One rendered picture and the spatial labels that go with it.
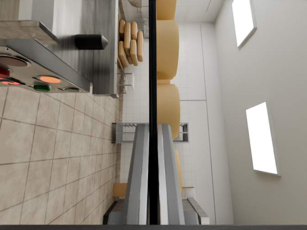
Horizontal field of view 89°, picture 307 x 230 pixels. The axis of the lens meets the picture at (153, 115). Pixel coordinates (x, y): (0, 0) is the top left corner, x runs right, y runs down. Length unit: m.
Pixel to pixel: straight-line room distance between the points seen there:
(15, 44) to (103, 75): 0.24
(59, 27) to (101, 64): 0.16
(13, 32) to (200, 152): 4.51
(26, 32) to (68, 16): 0.20
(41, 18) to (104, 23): 0.34
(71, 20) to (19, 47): 0.16
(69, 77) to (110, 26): 0.23
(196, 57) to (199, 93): 1.19
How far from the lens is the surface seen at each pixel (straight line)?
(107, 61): 0.48
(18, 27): 0.22
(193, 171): 4.57
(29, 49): 0.29
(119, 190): 4.33
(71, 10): 0.42
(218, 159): 4.76
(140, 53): 4.41
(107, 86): 0.46
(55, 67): 0.33
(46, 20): 0.22
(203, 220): 3.54
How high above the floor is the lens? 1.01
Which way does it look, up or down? level
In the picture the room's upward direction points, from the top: 90 degrees clockwise
